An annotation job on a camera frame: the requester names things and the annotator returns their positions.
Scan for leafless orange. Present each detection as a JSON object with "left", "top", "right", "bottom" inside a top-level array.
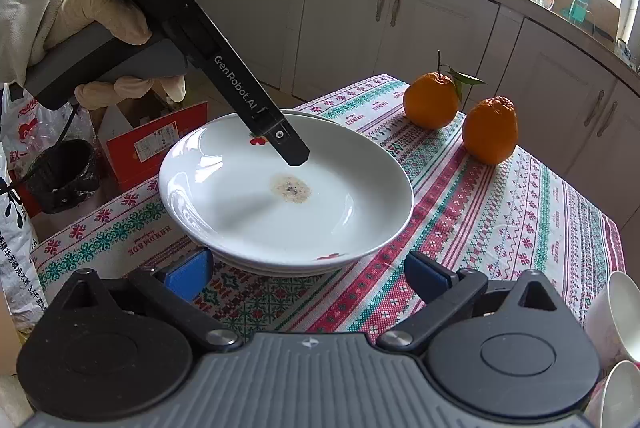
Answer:
[{"left": 462, "top": 96, "right": 519, "bottom": 166}]

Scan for cardboard sheet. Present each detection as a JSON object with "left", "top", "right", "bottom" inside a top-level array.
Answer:
[{"left": 555, "top": 0, "right": 621, "bottom": 40}]

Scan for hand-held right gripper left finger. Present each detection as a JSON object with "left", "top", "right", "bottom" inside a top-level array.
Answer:
[{"left": 60, "top": 249, "right": 243, "bottom": 351}]

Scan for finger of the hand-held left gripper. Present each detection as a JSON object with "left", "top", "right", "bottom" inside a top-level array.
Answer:
[{"left": 252, "top": 108, "right": 310, "bottom": 167}]

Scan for patterned tablecloth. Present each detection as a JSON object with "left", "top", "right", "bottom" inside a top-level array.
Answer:
[{"left": 30, "top": 73, "right": 626, "bottom": 344}]

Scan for white bowl pink flowers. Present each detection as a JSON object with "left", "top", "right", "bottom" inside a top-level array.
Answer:
[
  {"left": 584, "top": 359, "right": 640, "bottom": 428},
  {"left": 584, "top": 271, "right": 640, "bottom": 371}
]

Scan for white printed sack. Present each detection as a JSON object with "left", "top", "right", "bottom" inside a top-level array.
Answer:
[{"left": 0, "top": 165, "right": 53, "bottom": 324}]

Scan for person's left hand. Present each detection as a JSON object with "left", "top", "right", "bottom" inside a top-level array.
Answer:
[{"left": 50, "top": 0, "right": 188, "bottom": 110}]

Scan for red cardboard box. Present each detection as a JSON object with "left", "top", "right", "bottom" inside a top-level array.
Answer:
[{"left": 95, "top": 93, "right": 210, "bottom": 194}]

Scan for person's left forearm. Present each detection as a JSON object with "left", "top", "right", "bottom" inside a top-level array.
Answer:
[{"left": 0, "top": 0, "right": 76, "bottom": 84}]

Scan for white kitchen cabinet unit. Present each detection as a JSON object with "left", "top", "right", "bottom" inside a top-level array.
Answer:
[{"left": 185, "top": 0, "right": 640, "bottom": 229}]

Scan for orange with leaf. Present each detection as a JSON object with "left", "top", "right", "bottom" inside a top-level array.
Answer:
[{"left": 403, "top": 51, "right": 486, "bottom": 130}]

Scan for black bag-lined bin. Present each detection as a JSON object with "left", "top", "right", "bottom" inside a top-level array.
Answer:
[{"left": 24, "top": 138, "right": 102, "bottom": 215}]

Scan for white bag red print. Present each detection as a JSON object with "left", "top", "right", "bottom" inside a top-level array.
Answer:
[{"left": 0, "top": 81, "right": 61, "bottom": 181}]

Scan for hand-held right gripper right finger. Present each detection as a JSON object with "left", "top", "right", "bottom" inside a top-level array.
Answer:
[{"left": 376, "top": 251, "right": 563, "bottom": 354}]

